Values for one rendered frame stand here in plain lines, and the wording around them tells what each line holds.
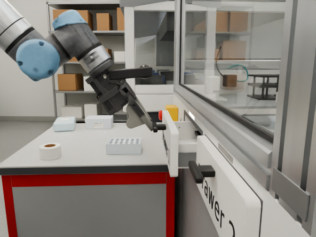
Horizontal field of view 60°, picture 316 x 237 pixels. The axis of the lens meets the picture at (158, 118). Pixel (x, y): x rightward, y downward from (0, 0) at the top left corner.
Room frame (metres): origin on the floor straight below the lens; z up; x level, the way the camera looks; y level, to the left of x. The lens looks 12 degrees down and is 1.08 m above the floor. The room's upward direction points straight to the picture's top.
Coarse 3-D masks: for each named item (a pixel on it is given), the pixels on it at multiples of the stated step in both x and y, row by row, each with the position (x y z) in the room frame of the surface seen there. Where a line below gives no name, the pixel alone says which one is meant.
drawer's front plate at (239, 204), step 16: (208, 144) 0.50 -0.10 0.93; (208, 160) 0.46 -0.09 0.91; (224, 160) 0.41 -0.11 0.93; (224, 176) 0.36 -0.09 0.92; (208, 192) 0.45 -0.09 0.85; (224, 192) 0.36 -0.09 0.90; (240, 192) 0.30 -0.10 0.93; (208, 208) 0.45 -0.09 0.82; (224, 208) 0.36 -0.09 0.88; (240, 208) 0.30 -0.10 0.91; (256, 208) 0.28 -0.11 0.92; (224, 224) 0.35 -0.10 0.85; (240, 224) 0.29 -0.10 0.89; (256, 224) 0.28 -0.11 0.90
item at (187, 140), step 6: (180, 126) 0.85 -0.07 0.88; (186, 126) 0.85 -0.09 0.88; (192, 126) 0.86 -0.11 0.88; (180, 132) 0.85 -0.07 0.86; (186, 132) 0.85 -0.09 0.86; (192, 132) 0.86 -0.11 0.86; (180, 138) 0.85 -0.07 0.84; (186, 138) 0.85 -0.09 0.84; (192, 138) 0.86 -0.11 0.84; (180, 144) 0.61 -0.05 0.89; (186, 144) 0.61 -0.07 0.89; (192, 144) 0.61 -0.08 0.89; (180, 150) 0.61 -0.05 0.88; (186, 150) 0.61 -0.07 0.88; (192, 150) 0.61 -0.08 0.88; (180, 156) 0.61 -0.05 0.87; (186, 156) 0.61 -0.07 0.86; (192, 156) 0.61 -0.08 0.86; (180, 162) 0.61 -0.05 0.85; (186, 162) 0.61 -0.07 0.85
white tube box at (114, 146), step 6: (114, 138) 1.01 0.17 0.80; (120, 138) 1.01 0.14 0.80; (126, 138) 1.01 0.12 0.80; (132, 138) 1.01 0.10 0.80; (138, 138) 1.01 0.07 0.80; (108, 144) 0.93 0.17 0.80; (114, 144) 0.93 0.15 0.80; (120, 144) 0.93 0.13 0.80; (126, 144) 0.93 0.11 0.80; (132, 144) 0.93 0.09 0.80; (138, 144) 0.93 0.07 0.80; (108, 150) 0.93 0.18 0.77; (114, 150) 0.93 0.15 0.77; (120, 150) 0.93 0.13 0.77; (126, 150) 0.93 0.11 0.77; (132, 150) 0.93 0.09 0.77; (138, 150) 0.93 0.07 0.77
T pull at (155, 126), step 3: (153, 123) 0.75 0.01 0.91; (156, 123) 0.76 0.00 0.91; (153, 126) 0.71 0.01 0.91; (156, 126) 0.71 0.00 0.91; (159, 126) 0.72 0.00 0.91; (162, 126) 0.72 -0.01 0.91; (165, 126) 0.72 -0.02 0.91; (153, 129) 0.70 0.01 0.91; (156, 129) 0.70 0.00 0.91; (159, 129) 0.72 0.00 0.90; (162, 129) 0.72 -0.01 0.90; (165, 129) 0.72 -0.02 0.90; (156, 132) 0.70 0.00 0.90
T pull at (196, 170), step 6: (192, 162) 0.45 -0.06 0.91; (192, 168) 0.42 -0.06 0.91; (198, 168) 0.42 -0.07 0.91; (204, 168) 0.42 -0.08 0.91; (210, 168) 0.42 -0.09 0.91; (192, 174) 0.41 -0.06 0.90; (198, 174) 0.39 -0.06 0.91; (204, 174) 0.41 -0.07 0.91; (210, 174) 0.41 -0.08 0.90; (198, 180) 0.39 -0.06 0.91
